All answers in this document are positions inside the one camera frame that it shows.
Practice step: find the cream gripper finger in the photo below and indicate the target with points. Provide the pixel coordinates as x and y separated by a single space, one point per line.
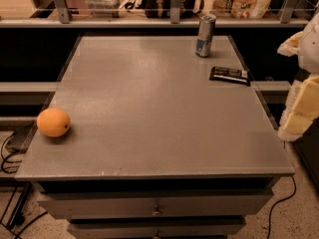
301 108
290 47

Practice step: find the redbull can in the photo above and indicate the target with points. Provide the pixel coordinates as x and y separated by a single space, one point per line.
205 34

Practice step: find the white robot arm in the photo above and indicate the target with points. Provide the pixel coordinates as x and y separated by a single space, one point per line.
308 55

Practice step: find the snack bag on shelf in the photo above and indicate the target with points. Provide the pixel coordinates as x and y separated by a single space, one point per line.
241 9

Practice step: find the grey drawer cabinet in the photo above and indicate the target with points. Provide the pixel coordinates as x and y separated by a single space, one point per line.
148 127

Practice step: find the top drawer knob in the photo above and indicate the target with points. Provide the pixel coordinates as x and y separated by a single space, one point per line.
157 212

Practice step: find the orange fruit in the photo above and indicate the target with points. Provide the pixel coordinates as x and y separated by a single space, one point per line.
53 122

